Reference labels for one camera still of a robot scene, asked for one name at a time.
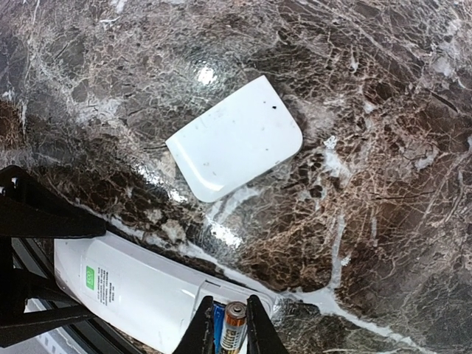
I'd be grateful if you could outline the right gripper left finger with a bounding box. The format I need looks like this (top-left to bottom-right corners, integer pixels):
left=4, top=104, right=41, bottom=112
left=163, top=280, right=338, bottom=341
left=176, top=296, right=215, bottom=354

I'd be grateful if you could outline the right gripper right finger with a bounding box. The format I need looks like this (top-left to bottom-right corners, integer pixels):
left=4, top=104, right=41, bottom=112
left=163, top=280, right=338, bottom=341
left=246, top=295, right=286, bottom=354

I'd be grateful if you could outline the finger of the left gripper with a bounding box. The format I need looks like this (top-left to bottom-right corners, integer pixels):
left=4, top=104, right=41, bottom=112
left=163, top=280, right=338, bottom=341
left=1, top=165, right=106, bottom=239
left=1, top=237, right=95, bottom=348

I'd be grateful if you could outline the gold battery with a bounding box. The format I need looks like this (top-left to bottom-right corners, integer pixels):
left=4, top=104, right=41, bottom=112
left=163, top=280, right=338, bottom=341
left=219, top=301, right=246, bottom=354

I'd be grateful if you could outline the blue battery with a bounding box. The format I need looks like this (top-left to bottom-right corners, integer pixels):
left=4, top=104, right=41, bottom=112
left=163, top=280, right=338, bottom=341
left=213, top=302, right=226, bottom=353

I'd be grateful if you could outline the white remote control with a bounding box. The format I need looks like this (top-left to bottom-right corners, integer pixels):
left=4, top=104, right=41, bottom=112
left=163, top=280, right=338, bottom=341
left=54, top=233, right=275, bottom=353

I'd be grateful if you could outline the white battery cover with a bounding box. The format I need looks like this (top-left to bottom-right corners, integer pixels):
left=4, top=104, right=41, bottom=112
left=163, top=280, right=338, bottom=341
left=166, top=76, right=303, bottom=203

